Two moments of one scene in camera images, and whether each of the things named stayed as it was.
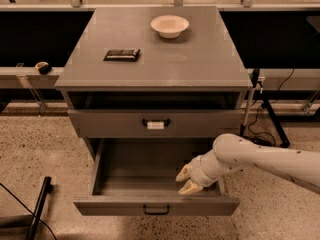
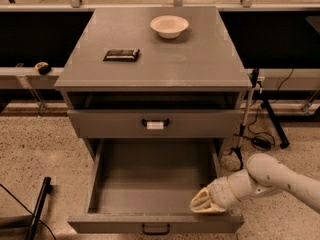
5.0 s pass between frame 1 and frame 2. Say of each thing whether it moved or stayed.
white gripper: moved
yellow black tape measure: stayed
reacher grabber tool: stayed
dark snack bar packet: stayed
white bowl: stayed
